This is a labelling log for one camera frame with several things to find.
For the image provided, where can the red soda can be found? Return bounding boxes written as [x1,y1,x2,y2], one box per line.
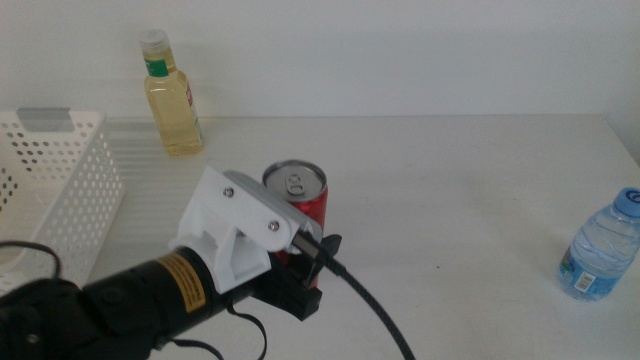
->
[262,159,330,290]

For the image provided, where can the yellow oil bottle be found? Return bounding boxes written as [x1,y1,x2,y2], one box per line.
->
[138,28,205,157]

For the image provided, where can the clear water bottle blue cap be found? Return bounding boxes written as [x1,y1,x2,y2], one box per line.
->
[557,187,640,303]

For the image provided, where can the white perforated plastic basket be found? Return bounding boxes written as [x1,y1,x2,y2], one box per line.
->
[0,107,126,296]

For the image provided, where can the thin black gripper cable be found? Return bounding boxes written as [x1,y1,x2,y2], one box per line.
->
[167,302,269,360]

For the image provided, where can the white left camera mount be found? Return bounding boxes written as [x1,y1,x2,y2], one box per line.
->
[169,165,301,295]

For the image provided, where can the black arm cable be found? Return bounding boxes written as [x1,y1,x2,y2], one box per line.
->
[0,240,62,281]

